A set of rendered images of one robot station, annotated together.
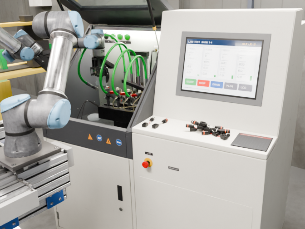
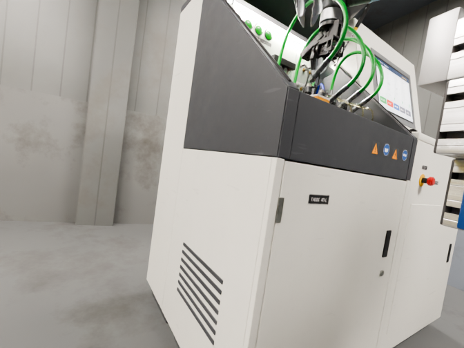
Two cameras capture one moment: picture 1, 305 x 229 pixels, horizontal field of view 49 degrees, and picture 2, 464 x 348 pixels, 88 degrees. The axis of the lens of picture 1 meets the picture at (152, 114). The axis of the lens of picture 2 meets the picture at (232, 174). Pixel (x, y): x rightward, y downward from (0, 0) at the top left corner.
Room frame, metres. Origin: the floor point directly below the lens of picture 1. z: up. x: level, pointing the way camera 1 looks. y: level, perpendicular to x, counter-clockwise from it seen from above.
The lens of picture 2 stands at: (1.86, 1.25, 0.77)
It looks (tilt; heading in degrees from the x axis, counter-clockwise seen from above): 3 degrees down; 296
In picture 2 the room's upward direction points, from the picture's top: 8 degrees clockwise
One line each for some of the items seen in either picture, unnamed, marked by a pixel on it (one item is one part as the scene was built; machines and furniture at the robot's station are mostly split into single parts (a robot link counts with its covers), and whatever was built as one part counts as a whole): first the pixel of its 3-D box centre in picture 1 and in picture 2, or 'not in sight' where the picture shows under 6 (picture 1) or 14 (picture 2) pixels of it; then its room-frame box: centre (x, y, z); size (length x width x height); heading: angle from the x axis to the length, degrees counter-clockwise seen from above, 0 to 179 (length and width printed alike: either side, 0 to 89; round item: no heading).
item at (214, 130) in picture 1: (208, 127); not in sight; (1.55, -0.27, 1.01); 0.23 x 0.11 x 0.06; 59
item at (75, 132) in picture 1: (85, 133); (358, 146); (1.85, 0.40, 0.87); 0.62 x 0.04 x 0.16; 59
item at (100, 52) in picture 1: (99, 52); (331, 20); (2.01, 0.30, 1.32); 0.08 x 0.08 x 0.05
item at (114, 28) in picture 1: (128, 29); (275, 24); (2.28, 0.14, 1.43); 0.54 x 0.03 x 0.02; 59
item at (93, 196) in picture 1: (89, 196); (340, 280); (1.84, 0.41, 0.44); 0.65 x 0.02 x 0.68; 59
